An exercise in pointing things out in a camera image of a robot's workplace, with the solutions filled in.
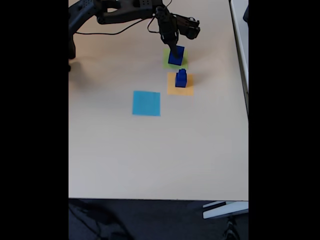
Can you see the large blue cube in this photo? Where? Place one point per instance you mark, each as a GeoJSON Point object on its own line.
{"type": "Point", "coordinates": [172, 60]}

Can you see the tiny blue cube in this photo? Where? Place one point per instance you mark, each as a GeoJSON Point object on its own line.
{"type": "Point", "coordinates": [182, 71]}

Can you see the medium blue cube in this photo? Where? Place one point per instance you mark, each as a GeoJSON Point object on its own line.
{"type": "Point", "coordinates": [180, 84]}

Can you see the green paper square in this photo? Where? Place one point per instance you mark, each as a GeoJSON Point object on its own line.
{"type": "Point", "coordinates": [165, 65]}

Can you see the orange paper square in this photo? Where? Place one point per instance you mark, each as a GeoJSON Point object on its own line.
{"type": "Point", "coordinates": [172, 91]}

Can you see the light blue paper square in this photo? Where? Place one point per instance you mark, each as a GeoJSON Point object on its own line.
{"type": "Point", "coordinates": [146, 103]}

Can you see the dark blue object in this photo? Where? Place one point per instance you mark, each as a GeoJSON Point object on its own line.
{"type": "Point", "coordinates": [246, 15]}

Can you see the white table foot bar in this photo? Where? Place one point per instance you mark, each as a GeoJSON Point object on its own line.
{"type": "Point", "coordinates": [225, 211]}

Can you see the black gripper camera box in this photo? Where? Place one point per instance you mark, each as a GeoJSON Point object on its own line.
{"type": "Point", "coordinates": [191, 31]}

